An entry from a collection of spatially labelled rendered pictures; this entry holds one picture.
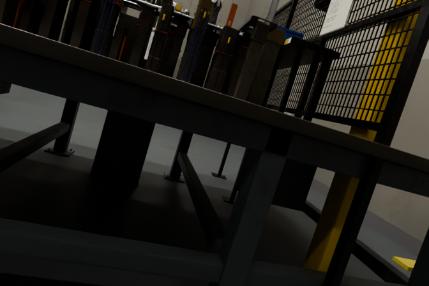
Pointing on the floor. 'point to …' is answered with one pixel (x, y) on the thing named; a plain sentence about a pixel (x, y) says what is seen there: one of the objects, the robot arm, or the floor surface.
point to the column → (122, 148)
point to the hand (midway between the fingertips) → (212, 20)
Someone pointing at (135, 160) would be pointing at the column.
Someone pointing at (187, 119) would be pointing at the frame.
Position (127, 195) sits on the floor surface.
